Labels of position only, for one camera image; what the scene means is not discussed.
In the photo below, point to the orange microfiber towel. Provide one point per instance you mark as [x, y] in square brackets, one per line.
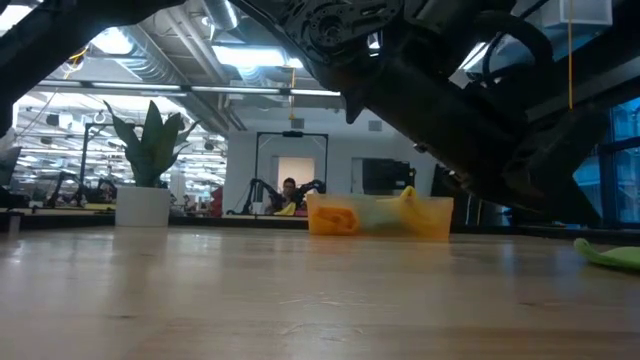
[335, 221]

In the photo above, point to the yellow microfiber towel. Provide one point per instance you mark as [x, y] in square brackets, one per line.
[415, 215]

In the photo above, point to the green microfiber towel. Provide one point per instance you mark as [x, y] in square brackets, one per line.
[615, 257]

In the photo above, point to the black background robot arm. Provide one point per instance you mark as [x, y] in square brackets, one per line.
[95, 192]
[312, 187]
[260, 187]

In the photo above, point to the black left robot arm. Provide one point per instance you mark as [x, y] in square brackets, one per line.
[60, 35]

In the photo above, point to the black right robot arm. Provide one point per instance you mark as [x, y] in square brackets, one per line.
[450, 100]

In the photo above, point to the black background cabinet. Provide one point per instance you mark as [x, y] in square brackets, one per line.
[387, 175]

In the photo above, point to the long ceiling light strip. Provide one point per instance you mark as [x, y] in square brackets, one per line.
[200, 89]

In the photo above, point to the potted plant in white pot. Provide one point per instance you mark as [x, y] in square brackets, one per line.
[142, 207]

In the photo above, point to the dark grey background monitor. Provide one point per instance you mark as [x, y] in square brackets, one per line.
[7, 167]

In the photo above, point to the black background stand frame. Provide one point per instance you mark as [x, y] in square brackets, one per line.
[292, 134]

